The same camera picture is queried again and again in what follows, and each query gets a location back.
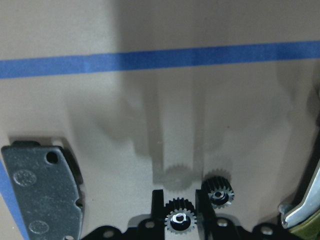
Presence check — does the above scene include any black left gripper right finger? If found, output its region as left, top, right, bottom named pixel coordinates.
left=195, top=189, right=216, bottom=240

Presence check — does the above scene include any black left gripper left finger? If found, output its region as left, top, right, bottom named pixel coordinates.
left=151, top=189, right=165, bottom=240

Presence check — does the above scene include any small black bearing gear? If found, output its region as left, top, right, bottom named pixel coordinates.
left=164, top=197, right=197, bottom=235

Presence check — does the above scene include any olive green brake shoe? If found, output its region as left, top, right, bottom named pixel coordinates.
left=278, top=87, right=320, bottom=240

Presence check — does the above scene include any black brake pad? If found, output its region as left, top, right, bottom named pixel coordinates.
left=1, top=141, right=83, bottom=240

